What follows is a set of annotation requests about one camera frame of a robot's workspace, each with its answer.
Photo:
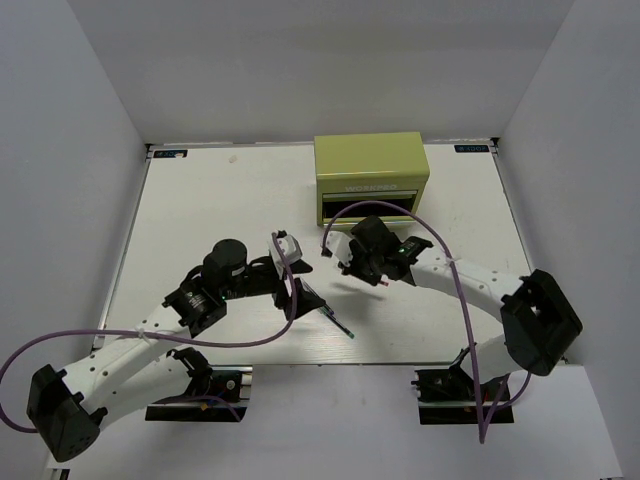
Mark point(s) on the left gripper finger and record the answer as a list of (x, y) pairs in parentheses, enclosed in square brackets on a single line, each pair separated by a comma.
[(302, 301), (300, 267)]

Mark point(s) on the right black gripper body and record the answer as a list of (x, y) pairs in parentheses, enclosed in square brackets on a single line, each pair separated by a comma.
[(365, 265)]

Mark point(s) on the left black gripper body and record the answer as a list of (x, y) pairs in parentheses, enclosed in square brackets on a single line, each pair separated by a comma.
[(266, 280)]

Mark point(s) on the green gel pen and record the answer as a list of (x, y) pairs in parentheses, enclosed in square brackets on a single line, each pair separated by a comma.
[(343, 328)]

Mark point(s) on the green metal drawer chest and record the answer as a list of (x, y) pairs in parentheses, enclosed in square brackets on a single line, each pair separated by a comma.
[(382, 161)]

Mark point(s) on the purple gel pen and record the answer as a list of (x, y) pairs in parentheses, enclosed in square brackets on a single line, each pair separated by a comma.
[(327, 313)]

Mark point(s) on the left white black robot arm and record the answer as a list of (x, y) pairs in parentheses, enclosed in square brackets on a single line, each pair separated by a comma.
[(158, 359)]

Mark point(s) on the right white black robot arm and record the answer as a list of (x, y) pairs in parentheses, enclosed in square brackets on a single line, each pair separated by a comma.
[(538, 321)]

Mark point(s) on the left blue table label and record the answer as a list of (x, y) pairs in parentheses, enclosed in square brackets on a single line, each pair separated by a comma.
[(170, 154)]

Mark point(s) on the blue table label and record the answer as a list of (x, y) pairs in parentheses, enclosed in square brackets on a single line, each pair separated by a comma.
[(471, 148), (170, 154)]

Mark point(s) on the right blue table label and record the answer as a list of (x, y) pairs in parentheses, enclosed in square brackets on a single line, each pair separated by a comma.
[(471, 148)]

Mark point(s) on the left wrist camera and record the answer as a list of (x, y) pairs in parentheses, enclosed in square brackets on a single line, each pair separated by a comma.
[(283, 245)]

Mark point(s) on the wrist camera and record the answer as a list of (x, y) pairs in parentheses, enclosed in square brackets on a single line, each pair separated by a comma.
[(337, 244), (283, 245)]

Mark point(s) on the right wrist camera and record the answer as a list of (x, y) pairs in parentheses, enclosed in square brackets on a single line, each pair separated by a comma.
[(337, 244)]

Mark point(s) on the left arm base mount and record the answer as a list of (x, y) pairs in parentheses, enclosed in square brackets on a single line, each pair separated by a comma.
[(221, 397)]

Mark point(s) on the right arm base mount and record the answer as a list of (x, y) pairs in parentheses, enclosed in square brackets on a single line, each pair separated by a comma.
[(442, 403)]

